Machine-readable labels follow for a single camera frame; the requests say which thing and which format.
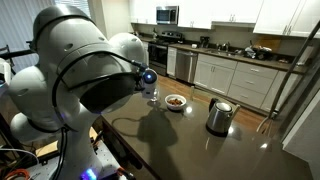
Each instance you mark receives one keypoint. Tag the black coffee maker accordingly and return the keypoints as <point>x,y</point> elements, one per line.
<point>204,41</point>

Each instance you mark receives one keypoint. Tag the white horizontal window blinds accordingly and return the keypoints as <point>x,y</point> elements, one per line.
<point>76,5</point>

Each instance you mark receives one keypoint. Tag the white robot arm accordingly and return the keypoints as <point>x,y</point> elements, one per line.
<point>83,43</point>

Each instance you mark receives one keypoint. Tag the stainless steel dishwasher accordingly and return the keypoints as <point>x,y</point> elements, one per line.
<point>186,66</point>

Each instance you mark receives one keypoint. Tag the stainless steel microwave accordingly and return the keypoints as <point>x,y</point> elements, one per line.
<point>166,15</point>

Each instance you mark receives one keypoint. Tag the white bowl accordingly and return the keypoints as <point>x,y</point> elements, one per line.
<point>175,106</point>

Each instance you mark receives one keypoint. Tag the white paper towel roll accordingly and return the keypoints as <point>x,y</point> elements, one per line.
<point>305,55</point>

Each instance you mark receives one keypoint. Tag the black kitchen stove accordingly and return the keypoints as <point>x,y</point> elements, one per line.
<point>158,56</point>

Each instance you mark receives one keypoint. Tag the white base cabinet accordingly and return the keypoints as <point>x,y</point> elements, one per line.
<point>145,53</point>

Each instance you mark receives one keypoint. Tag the light wooden base board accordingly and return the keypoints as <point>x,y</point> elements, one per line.
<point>46,150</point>

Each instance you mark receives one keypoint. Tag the wooden cutting board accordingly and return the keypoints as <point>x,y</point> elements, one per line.
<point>270,41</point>

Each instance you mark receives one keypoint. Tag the white drawer cabinet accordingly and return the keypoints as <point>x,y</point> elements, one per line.
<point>251,83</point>

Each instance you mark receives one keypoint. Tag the black folding stand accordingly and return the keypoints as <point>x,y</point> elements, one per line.
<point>6,55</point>

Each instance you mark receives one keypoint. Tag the white double door cabinet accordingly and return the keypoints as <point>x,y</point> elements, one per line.
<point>213,75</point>

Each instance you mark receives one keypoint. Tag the white perforated mounting plate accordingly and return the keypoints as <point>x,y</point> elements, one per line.
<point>106,160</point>

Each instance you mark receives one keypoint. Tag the dark kitchen countertop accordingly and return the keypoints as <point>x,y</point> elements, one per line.
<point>233,57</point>

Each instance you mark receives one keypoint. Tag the stainless steel electric kettle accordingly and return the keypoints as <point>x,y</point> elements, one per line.
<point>218,116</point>

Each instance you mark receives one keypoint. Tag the grey vertical blinds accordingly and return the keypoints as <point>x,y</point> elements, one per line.
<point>16,23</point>

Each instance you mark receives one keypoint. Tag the small white container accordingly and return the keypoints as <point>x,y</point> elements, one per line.
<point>194,45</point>

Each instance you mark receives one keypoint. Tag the white upper kitchen cabinets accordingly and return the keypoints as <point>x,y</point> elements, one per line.
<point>283,16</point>

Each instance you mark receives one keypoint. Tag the white upper cabinet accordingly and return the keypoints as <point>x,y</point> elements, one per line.
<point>233,10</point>
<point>196,13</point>

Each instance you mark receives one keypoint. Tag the brown mixed nuts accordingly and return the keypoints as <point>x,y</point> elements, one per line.
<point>175,101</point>

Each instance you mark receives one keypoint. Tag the clear glass tumbler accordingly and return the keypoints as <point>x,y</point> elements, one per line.
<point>155,99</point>

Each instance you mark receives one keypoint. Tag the white base cabinet doors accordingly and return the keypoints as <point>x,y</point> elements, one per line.
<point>280,90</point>

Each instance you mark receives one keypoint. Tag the metal sink faucet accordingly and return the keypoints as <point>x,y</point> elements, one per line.
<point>226,46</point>

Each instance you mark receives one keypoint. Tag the pile of counter clutter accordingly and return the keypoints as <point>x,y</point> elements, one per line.
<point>258,51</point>

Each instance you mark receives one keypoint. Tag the dark glass bottle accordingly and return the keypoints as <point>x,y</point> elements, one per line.
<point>154,33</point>

